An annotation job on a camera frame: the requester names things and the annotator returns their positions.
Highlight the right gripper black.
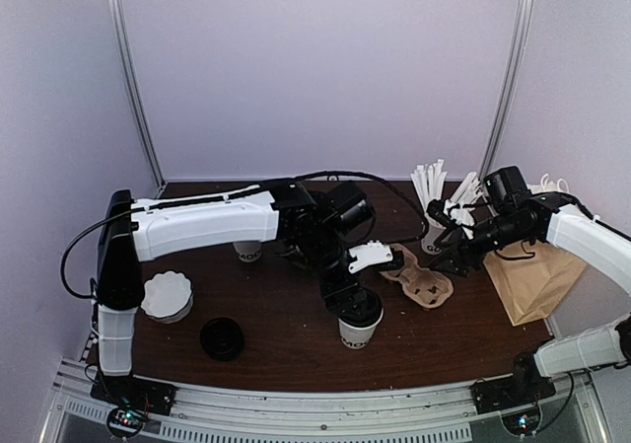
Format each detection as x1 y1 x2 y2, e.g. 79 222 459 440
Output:
429 210 529 279

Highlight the brown pulp cup carrier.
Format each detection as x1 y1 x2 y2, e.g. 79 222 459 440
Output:
381 244 454 311

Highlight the black plastic cup lid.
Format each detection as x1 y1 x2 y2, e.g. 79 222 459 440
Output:
338 294 383 328

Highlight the white paper coffee cup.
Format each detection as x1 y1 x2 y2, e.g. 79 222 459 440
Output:
338 314 384 350

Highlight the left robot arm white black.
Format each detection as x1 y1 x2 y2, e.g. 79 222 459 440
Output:
95 181 391 407

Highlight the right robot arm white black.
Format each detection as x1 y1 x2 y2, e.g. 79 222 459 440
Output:
425 166 630 406

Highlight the white cup holding straws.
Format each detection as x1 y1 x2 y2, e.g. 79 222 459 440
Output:
421 218 446 256

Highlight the brown paper bag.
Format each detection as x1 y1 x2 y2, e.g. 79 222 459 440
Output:
483 242 587 327

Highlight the bundle of white wrapped straws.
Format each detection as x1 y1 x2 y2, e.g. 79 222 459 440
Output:
410 159 482 227

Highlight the stack of white paper cups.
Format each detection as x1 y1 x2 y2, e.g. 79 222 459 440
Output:
233 241 262 263

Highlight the stack of black lids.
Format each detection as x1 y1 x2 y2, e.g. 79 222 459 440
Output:
199 317 245 362

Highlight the white scalloped ceramic dish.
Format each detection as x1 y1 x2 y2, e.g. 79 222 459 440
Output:
141 270 193 325

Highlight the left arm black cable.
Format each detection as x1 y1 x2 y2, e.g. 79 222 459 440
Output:
60 169 430 300

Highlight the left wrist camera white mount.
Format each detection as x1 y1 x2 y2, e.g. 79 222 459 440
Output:
348 241 405 273

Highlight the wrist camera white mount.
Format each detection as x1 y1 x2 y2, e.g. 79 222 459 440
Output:
348 241 405 273
426 199 475 240

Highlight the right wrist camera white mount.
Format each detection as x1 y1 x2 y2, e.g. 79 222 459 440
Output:
426 199 475 240

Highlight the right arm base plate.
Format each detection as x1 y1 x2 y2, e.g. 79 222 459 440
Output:
469 368 556 414

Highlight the aluminium front rail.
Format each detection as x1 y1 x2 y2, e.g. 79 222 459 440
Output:
48 363 597 443

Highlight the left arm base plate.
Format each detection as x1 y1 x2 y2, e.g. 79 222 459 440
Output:
90 375 176 416

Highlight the right aluminium corner post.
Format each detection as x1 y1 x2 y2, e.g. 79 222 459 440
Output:
479 0 535 178

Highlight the aluminium corner post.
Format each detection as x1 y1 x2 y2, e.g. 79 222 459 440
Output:
107 0 167 191
479 0 535 178

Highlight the left aluminium corner post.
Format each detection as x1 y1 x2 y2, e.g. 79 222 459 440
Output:
107 0 167 191

